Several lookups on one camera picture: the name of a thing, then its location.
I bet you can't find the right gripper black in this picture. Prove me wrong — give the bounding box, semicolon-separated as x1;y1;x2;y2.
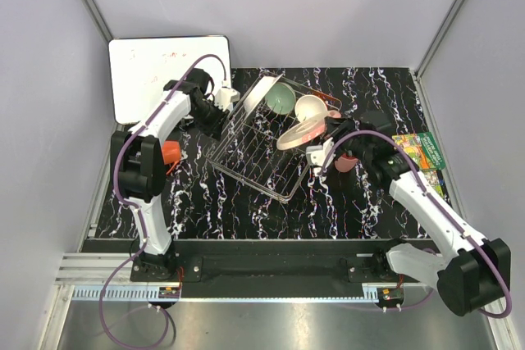
320;116;372;162

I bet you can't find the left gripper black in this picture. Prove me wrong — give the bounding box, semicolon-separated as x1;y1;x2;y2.
190;100;231;142

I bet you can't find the pink plastic cup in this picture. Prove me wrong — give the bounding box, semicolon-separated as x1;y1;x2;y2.
334;154;358;173

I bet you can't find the orange mug white inside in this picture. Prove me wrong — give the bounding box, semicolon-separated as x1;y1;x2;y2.
162;140;181;175

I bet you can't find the pink cream floral plate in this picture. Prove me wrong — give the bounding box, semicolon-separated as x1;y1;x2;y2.
276;110;341;151

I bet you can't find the wire dish rack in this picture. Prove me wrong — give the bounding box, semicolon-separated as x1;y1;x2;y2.
208;73;341;202

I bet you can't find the large white plate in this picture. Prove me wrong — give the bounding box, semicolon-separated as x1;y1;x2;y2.
244;75;281;115

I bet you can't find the small white bowl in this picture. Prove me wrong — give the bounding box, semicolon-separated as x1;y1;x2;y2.
294;95;327;122

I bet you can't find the green ceramic bowl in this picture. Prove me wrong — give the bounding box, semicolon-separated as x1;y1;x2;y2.
265;82;296;115

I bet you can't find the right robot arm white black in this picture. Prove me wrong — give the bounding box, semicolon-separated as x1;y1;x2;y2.
321;112;513;319

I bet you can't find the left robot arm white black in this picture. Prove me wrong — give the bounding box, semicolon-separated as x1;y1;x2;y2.
110;69;229;281

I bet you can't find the green children's book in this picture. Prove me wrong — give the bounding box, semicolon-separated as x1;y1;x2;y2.
392;132;445;171

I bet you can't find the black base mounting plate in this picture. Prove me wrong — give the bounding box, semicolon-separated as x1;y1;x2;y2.
130;240;412;302

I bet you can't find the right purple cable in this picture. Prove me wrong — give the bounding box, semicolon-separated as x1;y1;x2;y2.
319;129;514;319

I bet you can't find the purple cable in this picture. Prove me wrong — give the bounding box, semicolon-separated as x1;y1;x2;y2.
319;129;514;319
99;53;231;349

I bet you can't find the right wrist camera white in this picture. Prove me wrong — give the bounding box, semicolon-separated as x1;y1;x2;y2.
306;138;334;176

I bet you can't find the white whiteboard black frame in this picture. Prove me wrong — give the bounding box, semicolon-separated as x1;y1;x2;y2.
108;35;231;125

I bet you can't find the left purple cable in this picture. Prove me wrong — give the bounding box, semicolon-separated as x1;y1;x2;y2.
99;53;231;349

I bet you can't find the grey slotted cable duct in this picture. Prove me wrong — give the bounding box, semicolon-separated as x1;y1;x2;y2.
71;282;381;302

